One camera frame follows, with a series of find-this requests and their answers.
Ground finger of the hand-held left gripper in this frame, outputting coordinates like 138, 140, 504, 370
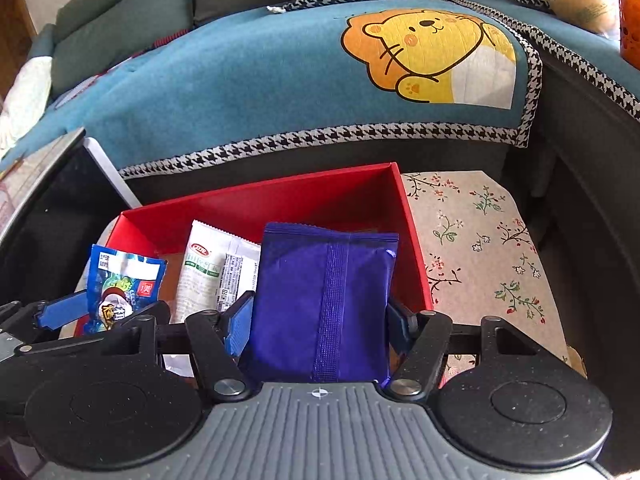
0, 290, 96, 343
102, 300, 172, 333

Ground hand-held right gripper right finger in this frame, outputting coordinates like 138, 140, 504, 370
385, 299, 543, 404

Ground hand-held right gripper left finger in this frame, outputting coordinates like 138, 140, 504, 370
102, 290, 257, 404

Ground blue snack packet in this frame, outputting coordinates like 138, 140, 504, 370
82, 244, 168, 336

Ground purple snack packet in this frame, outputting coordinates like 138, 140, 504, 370
239, 222, 401, 386

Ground white green snack packet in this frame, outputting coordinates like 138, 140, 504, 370
169, 220, 262, 326

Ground red cardboard box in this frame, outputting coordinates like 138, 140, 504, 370
75, 161, 435, 341

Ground brown cardboard sheet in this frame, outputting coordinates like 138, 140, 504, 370
152, 251, 193, 311

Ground white cloth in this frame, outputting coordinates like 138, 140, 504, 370
0, 55, 53, 151

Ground blue lion sofa cover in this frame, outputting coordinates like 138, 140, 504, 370
0, 0, 545, 181

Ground wooden cabinet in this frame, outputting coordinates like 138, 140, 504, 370
0, 0, 38, 103

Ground grey green sofa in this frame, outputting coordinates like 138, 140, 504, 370
25, 0, 640, 386

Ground blue plain sofa cover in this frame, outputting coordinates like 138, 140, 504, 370
440, 0, 640, 123

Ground orange plastic basket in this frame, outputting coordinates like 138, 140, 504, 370
611, 0, 640, 68

